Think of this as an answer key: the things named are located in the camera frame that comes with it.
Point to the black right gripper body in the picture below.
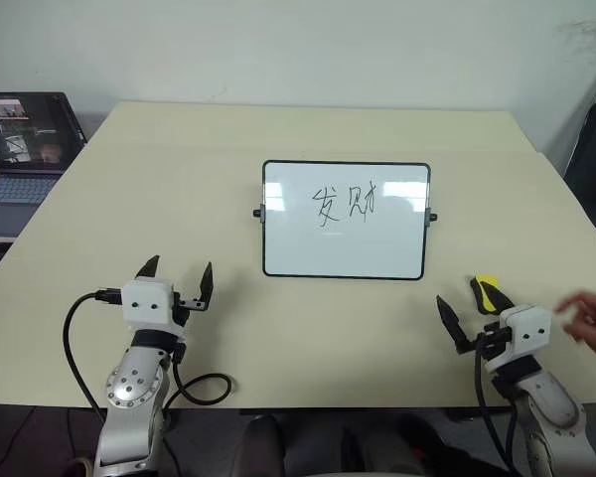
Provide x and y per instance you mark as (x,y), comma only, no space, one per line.
(494,335)

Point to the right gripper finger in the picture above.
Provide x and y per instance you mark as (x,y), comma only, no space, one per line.
(502,303)
(452,323)

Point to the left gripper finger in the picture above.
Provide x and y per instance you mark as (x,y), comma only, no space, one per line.
(149,267)
(206,293)

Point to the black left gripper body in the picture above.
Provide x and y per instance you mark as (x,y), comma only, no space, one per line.
(181,312)

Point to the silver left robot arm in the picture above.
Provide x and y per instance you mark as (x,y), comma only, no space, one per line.
(131,382)

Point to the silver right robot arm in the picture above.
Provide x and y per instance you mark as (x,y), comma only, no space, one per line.
(551,407)

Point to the yellow and black eraser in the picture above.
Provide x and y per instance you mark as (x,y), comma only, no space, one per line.
(486,293)

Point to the person's bare hand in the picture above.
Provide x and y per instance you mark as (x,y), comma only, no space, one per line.
(593,318)

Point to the small black-framed whiteboard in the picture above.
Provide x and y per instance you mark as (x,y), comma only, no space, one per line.
(345,218)

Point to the dark rounded shape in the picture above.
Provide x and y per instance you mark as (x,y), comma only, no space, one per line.
(258,447)

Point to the open grey laptop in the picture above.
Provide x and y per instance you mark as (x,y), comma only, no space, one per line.
(15,164)

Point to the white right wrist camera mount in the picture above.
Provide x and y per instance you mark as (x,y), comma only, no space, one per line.
(526,333)

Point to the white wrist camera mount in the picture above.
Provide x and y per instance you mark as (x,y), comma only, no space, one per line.
(146,303)
(526,333)

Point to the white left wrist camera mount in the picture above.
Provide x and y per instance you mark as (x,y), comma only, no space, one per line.
(146,303)

